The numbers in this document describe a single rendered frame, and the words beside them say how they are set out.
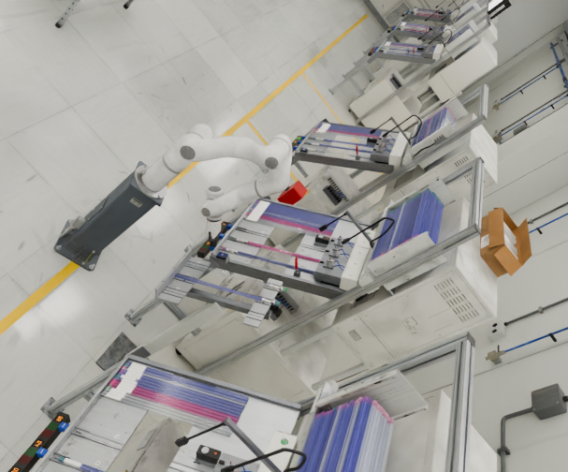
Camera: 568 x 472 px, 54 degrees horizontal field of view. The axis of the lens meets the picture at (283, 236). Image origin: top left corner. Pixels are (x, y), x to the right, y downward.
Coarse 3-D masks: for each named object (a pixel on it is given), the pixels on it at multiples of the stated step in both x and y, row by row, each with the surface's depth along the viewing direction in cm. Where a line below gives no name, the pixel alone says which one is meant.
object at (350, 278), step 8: (368, 232) 302; (360, 240) 295; (360, 248) 288; (368, 248) 288; (352, 256) 281; (360, 256) 282; (352, 264) 275; (360, 264) 276; (344, 272) 269; (352, 272) 269; (360, 272) 270; (344, 280) 266; (352, 280) 264; (344, 288) 268
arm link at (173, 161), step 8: (192, 128) 259; (200, 128) 259; (208, 128) 262; (208, 136) 259; (176, 144) 265; (168, 152) 263; (176, 152) 263; (168, 160) 262; (176, 160) 262; (184, 160) 265; (168, 168) 264; (176, 168) 264; (184, 168) 267
